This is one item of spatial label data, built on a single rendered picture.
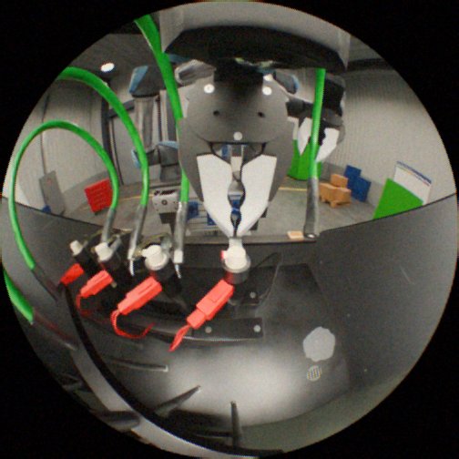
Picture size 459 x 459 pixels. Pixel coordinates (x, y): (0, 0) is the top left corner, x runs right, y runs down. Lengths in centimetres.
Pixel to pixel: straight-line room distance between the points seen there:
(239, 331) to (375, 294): 30
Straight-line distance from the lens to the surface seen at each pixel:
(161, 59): 21
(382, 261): 36
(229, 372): 38
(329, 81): 30
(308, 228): 18
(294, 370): 42
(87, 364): 17
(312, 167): 24
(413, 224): 33
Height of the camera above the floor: 121
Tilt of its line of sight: 35 degrees down
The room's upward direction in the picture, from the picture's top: straight up
